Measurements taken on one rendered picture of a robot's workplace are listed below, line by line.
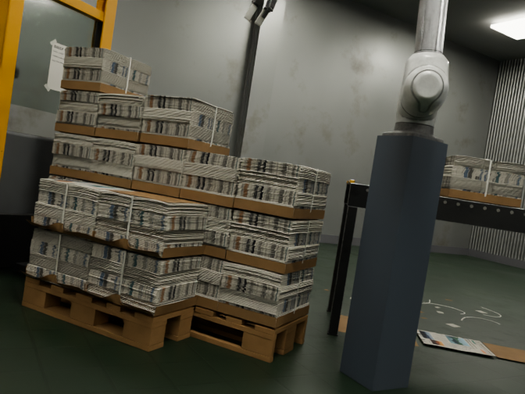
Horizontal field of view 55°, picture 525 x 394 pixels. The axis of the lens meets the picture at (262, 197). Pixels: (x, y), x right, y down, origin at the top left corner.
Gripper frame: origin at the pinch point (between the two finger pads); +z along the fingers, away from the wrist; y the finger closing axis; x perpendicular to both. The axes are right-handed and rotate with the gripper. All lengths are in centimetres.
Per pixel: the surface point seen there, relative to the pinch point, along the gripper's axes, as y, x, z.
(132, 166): 16, 5, 89
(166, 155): 4, -2, 72
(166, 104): 16, 7, 54
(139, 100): 29, 15, 61
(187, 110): 6.3, 0.1, 49.5
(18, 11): 97, 74, 63
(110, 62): 60, 29, 57
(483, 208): -51, -137, 8
